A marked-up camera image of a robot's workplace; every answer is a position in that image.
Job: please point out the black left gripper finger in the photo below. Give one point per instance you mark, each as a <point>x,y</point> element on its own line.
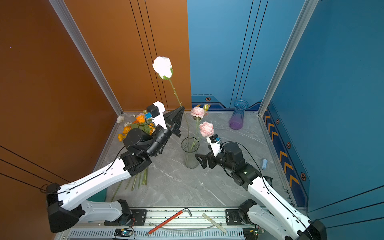
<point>176,114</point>
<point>178,121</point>

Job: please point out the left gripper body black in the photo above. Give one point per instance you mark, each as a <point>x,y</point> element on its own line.
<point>170,128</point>

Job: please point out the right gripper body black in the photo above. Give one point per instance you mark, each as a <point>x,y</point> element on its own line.
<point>221,160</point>

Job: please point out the clear glass vase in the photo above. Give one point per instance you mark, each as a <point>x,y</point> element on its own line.
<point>190,153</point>

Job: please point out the pink carnation flower stem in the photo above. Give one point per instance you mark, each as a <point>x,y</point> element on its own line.
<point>203,129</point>

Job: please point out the white rose bud stem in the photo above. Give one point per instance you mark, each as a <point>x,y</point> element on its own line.
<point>163,67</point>

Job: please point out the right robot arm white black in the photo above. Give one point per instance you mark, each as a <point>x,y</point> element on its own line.
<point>270,211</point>

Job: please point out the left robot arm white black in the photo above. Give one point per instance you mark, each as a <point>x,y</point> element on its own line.
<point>69,204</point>

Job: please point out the blue purple glass vase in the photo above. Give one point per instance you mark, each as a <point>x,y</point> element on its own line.
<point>237,118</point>

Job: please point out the small light blue cylinder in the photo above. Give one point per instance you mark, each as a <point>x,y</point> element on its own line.
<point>264,164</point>

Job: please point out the yellow orange poppy stem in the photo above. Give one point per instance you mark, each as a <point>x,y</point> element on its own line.
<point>126,130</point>

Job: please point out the white small daisy flower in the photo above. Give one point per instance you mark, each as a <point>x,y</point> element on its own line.
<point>120,119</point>

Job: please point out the cream flat stick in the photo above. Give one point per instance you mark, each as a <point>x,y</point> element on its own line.
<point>217,225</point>

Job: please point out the right circuit board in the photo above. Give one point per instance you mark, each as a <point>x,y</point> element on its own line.
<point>252,234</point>

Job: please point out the circuit board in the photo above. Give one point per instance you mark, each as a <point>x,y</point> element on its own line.
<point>124,234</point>
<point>252,234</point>

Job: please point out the teal green object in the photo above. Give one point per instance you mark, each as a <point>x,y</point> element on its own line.
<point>99,197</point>

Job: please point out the left circuit board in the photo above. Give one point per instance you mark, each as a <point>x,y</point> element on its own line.
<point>124,234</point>

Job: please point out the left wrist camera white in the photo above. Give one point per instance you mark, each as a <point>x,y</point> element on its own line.
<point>155,112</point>

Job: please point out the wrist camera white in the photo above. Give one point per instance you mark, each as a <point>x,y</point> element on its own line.
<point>215,144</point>
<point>155,112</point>

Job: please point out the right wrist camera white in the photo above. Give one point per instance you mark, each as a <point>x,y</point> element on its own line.
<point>215,144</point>

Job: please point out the red handled tool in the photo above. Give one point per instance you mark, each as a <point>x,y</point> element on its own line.
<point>185,210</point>

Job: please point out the aluminium rail base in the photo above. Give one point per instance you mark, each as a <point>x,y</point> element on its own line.
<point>183,227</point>

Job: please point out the aluminium corner post right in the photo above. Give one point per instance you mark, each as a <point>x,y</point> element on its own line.
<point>302,21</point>

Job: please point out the aluminium corner post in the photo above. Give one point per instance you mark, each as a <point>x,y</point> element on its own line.
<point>302,21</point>
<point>75,34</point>

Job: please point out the aluminium corner post left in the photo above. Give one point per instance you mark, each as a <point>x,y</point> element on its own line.
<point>75,34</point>

